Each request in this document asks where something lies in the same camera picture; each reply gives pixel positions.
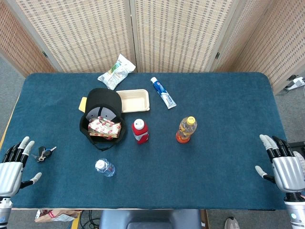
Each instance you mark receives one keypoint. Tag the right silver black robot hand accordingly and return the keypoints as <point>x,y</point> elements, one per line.
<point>288,173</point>

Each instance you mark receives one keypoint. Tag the grey sneaker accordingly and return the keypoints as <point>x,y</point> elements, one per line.
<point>232,224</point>
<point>300,156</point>

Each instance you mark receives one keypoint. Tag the black baseball cap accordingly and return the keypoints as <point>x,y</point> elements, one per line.
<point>103,99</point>

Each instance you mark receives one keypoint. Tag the blue white toothpaste tube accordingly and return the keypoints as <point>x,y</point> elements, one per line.
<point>164,93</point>

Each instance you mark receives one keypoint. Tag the gold red snack packet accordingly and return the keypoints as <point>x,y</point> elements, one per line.
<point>104,128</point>

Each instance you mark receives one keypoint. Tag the white green snack bag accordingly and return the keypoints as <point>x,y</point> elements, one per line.
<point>115,72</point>

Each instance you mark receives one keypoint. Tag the blue table cloth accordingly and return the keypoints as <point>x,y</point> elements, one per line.
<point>214,167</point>

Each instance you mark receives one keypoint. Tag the crumpled paper bag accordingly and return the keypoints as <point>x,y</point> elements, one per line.
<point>54,215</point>

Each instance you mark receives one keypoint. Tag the white power strip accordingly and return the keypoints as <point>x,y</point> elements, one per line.
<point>296,83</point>

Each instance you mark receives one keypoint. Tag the black box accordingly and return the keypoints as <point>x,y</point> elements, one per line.
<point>297,145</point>

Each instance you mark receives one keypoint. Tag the woven folding screen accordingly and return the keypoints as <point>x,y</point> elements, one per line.
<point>178,33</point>

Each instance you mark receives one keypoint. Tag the bunch of keys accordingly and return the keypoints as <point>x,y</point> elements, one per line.
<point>44,153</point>

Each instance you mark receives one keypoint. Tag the orange juice bottle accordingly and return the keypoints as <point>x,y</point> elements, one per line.
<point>187,130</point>

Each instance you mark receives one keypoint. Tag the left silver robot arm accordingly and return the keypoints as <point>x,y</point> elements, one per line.
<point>4,211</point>

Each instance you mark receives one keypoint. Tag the yellow flat card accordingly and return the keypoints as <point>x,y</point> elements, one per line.
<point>82,105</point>

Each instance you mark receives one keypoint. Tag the clear water bottle white cap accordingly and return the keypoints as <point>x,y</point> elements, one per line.
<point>106,168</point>

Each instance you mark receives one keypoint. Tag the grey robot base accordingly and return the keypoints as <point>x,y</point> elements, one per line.
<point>150,219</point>

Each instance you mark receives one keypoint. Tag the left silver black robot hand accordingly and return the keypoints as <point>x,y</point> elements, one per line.
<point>9,171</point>

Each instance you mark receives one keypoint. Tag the beige food tray container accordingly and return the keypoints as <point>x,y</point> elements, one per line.
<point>134,101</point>

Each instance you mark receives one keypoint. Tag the red bottle with white cap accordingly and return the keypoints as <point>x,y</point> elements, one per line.
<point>140,133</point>

